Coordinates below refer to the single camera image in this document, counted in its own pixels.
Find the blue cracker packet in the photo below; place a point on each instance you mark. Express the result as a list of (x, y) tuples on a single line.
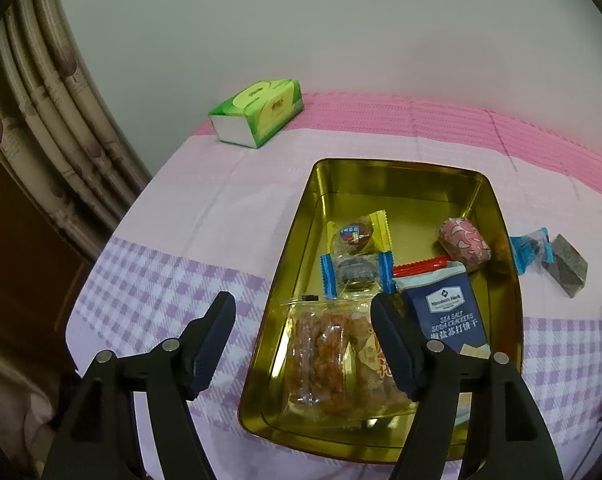
[(446, 310)]

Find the yellow-edged snack packet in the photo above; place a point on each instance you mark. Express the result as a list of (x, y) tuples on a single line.
[(353, 235)]

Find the brown wooden cabinet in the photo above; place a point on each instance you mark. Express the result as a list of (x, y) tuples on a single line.
[(16, 260)]

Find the grey-green triangular packet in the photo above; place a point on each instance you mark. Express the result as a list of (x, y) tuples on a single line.
[(566, 267)]

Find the red gold-lined tin box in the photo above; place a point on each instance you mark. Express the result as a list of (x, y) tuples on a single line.
[(396, 195)]

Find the pink and purple checked bedsheet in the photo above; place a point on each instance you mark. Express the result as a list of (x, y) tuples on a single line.
[(206, 200)]

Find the blue-ended clear candy wrapper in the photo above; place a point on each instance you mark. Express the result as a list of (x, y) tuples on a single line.
[(526, 250)]

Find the beige patterned curtain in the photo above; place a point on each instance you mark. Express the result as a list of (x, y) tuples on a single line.
[(41, 110)]

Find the orange-yellow snack packet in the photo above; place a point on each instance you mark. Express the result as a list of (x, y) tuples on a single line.
[(373, 365)]

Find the pink patterned snack packet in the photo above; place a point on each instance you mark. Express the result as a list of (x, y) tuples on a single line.
[(463, 242)]

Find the red-edged snack packet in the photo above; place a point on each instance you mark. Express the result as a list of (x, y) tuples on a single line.
[(421, 266)]

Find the green tissue box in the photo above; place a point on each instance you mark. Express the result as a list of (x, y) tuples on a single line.
[(261, 110)]

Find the clear packet of crispy snack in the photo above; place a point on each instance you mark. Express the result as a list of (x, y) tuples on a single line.
[(321, 360)]

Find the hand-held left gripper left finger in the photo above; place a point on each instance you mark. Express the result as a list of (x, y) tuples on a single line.
[(211, 355)]

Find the blue-ended dark cookie packet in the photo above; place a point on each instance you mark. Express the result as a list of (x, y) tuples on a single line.
[(358, 270)]

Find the pale pink cloth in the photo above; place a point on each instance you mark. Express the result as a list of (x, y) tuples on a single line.
[(11, 395)]

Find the small black object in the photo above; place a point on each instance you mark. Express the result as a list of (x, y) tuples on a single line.
[(311, 298)]

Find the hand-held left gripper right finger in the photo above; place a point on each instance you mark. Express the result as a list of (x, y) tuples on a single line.
[(396, 355)]

